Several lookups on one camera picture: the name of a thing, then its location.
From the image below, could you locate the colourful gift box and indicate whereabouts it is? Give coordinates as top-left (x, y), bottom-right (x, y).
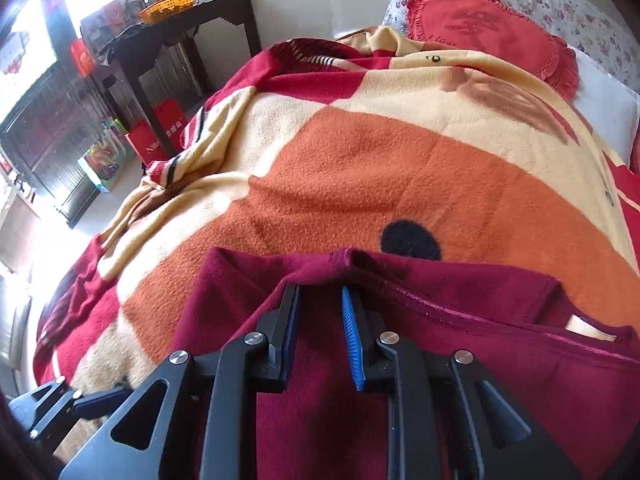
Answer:
top-left (77, 117), bottom-right (132, 193)

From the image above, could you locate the floral print pillow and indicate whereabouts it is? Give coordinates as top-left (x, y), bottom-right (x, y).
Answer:
top-left (382, 0), bottom-right (640, 92)

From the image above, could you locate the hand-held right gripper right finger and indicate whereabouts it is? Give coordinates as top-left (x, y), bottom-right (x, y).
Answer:
top-left (340, 286), bottom-right (586, 480)

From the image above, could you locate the maroon fleece garment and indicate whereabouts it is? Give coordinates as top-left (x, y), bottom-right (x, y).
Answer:
top-left (170, 246), bottom-right (640, 480)

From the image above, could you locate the orange cream red printed blanket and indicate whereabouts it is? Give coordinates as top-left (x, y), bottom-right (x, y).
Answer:
top-left (32, 25), bottom-right (640, 461)

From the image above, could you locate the yellow plastic basket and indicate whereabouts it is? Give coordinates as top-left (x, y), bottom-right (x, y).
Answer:
top-left (137, 0), bottom-right (198, 25)

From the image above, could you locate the red paper bag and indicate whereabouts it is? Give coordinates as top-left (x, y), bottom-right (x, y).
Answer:
top-left (125, 120), bottom-right (168, 167)
top-left (152, 99), bottom-right (190, 151)

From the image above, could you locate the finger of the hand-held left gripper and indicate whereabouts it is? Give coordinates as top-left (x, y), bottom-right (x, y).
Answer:
top-left (27, 377), bottom-right (133, 453)

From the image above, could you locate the dark wooden cabinet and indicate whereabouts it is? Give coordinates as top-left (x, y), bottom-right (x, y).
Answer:
top-left (0, 57), bottom-right (118, 228)

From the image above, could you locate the white furniture piece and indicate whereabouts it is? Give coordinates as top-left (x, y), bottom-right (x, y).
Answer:
top-left (0, 180), bottom-right (43, 376)

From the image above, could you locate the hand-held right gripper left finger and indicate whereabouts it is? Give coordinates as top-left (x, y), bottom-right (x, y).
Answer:
top-left (60, 282), bottom-right (303, 480)

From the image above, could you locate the red heart-shaped cushion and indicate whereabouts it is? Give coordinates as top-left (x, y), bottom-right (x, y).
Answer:
top-left (404, 0), bottom-right (582, 102)

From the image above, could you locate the dark wooden table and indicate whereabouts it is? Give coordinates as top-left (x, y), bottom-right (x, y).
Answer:
top-left (95, 0), bottom-right (262, 157)

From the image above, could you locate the white pillow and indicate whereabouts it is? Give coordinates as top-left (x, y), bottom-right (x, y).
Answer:
top-left (570, 47), bottom-right (640, 167)

